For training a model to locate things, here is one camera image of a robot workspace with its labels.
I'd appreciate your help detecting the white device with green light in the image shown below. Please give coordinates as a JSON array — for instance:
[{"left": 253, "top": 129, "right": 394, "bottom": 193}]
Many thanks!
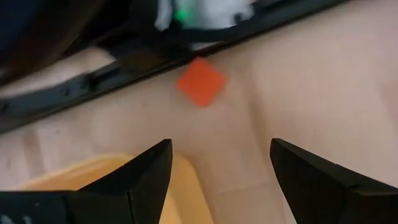
[{"left": 154, "top": 0, "right": 257, "bottom": 32}]

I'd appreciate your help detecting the orange square block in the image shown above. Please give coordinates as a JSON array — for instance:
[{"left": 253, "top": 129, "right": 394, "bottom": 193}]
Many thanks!
[{"left": 176, "top": 57, "right": 228, "bottom": 108}]

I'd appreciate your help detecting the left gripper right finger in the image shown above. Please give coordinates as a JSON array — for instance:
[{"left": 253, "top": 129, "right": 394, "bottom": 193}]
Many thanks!
[{"left": 269, "top": 138, "right": 387, "bottom": 224}]

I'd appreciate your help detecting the black aluminium table frame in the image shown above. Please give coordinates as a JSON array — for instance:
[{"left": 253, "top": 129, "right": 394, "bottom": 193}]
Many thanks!
[{"left": 0, "top": 0, "right": 351, "bottom": 135}]

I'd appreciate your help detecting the yellow plastic bin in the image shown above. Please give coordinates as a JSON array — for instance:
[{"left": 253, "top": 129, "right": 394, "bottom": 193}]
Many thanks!
[{"left": 20, "top": 153, "right": 215, "bottom": 224}]

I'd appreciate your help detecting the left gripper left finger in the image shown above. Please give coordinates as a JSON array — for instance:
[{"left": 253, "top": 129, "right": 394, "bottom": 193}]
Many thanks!
[{"left": 64, "top": 138, "right": 174, "bottom": 224}]

